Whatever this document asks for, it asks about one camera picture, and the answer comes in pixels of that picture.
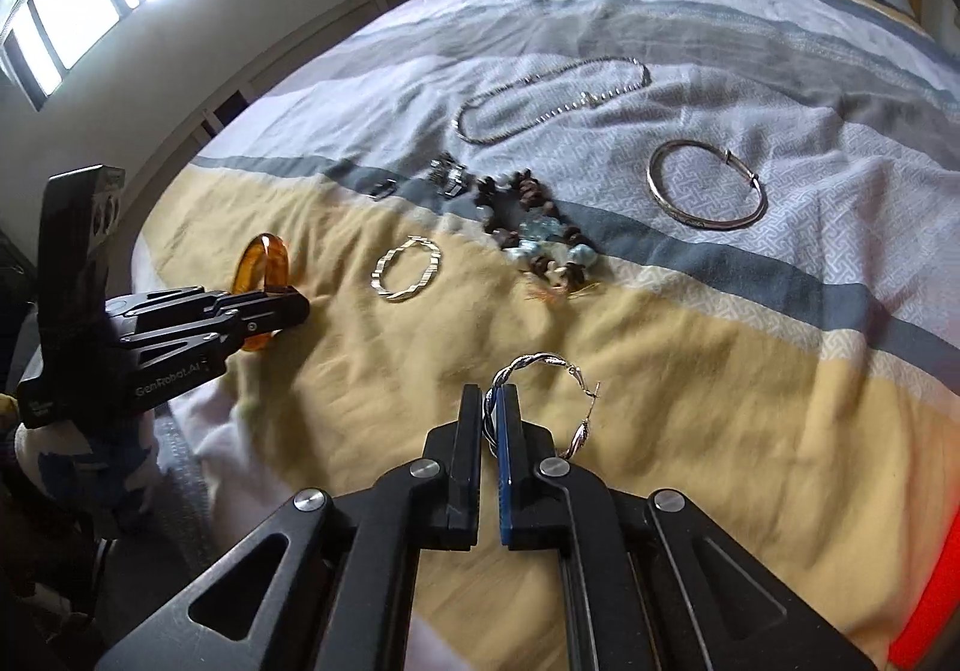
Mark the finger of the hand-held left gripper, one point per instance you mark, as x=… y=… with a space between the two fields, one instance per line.
x=217 y=341
x=270 y=312

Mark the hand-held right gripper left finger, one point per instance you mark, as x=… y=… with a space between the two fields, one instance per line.
x=469 y=423

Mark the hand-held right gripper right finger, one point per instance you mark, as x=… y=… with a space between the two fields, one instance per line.
x=510 y=468

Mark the amber bangle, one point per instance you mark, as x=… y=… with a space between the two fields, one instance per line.
x=247 y=258

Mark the twisted silver hoop earring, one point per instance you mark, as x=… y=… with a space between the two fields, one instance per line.
x=536 y=360

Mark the thin silver bangle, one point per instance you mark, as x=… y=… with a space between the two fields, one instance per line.
x=652 y=179

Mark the person's left hand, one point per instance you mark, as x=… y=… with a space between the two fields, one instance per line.
x=82 y=468

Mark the orange tassel earring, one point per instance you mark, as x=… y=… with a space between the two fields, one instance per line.
x=551 y=294

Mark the grey patterned mattress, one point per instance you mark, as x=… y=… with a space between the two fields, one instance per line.
x=184 y=491

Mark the dark metal watch band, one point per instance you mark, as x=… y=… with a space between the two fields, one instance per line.
x=448 y=177

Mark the striped bed cover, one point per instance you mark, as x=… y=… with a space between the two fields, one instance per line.
x=750 y=378

